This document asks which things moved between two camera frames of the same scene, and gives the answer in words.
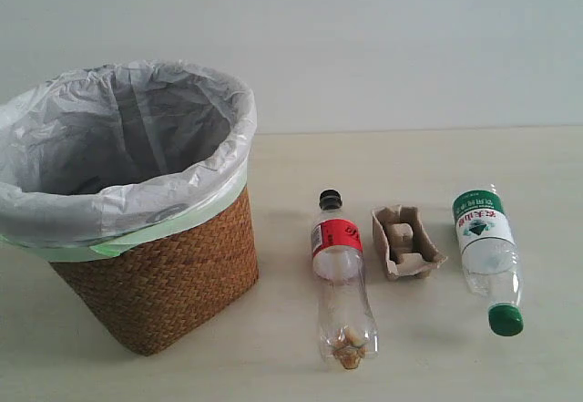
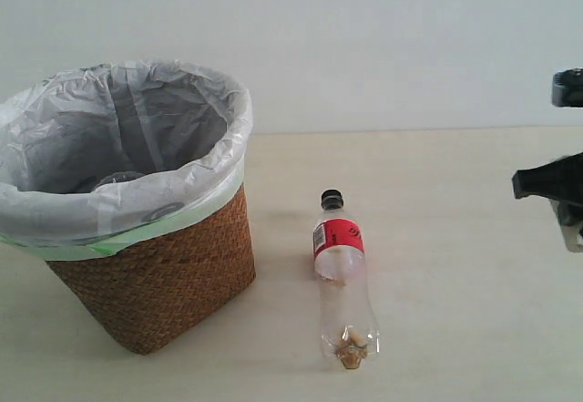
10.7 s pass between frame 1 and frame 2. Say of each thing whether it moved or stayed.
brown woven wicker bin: stayed
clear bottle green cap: moved
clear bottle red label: stayed
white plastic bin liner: stayed
